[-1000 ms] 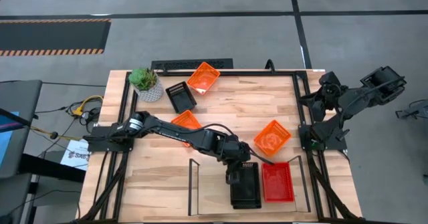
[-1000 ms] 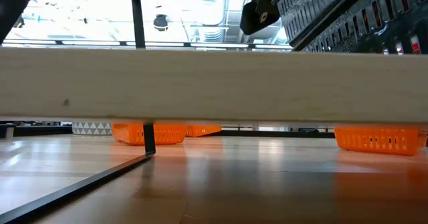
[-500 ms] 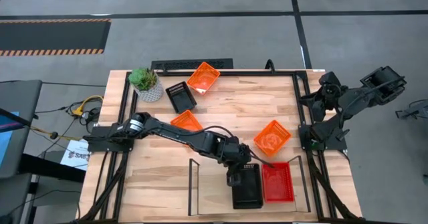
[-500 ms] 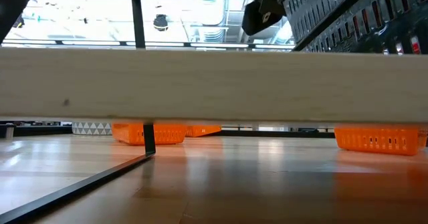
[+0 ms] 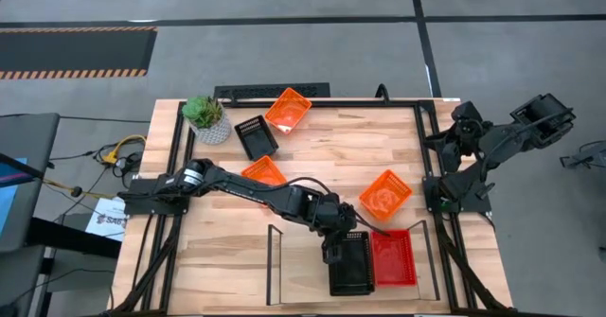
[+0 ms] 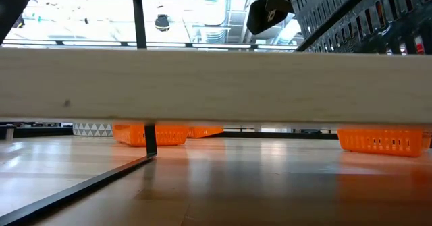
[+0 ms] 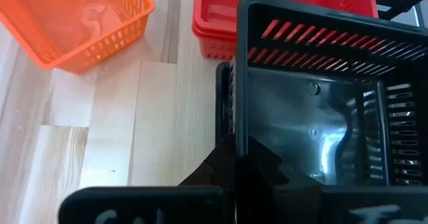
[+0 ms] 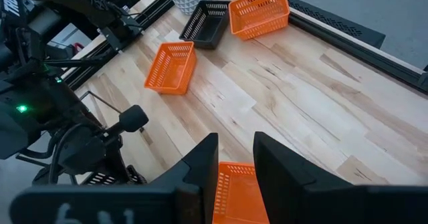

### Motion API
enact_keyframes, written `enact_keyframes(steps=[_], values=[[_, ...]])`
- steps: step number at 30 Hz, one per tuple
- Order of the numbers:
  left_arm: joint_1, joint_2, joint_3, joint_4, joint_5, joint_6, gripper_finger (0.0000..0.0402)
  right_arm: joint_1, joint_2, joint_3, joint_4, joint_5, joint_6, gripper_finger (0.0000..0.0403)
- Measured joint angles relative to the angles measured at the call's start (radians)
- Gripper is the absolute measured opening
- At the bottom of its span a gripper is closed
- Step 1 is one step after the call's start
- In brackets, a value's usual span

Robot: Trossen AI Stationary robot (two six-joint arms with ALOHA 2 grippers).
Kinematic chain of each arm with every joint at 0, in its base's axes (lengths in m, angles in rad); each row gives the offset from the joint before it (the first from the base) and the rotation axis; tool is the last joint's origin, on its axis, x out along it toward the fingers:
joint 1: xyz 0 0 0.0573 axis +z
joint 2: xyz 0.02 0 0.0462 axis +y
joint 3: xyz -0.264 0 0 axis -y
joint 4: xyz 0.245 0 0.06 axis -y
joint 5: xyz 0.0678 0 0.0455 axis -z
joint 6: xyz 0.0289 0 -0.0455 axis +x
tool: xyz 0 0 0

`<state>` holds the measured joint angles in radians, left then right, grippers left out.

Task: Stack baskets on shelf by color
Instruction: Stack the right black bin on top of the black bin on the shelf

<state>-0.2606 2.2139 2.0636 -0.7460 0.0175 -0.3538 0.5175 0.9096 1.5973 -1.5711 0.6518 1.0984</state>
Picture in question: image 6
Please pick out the black plastic basket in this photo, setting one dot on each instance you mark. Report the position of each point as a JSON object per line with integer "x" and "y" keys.
{"x": 320, "y": 3}
{"x": 388, "y": 33}

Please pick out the orange plastic basket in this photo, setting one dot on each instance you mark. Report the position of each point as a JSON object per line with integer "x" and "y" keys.
{"x": 378, "y": 141}
{"x": 202, "y": 131}
{"x": 135, "y": 135}

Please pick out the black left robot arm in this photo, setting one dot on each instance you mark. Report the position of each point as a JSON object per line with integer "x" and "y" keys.
{"x": 10, "y": 0}

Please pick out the black hanging dome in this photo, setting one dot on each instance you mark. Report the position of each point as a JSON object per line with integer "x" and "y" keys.
{"x": 162, "y": 23}

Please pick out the succulent in white patterned pot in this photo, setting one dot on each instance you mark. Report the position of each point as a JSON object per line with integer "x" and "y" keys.
{"x": 92, "y": 130}

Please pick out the small black background object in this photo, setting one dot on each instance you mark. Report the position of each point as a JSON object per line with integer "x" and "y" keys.
{"x": 19, "y": 22}

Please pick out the silver ventilation duct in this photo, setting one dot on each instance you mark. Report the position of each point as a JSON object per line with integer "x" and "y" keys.
{"x": 214, "y": 13}

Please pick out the black aluminium rig frame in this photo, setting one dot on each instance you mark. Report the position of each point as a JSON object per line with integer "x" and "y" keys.
{"x": 287, "y": 135}

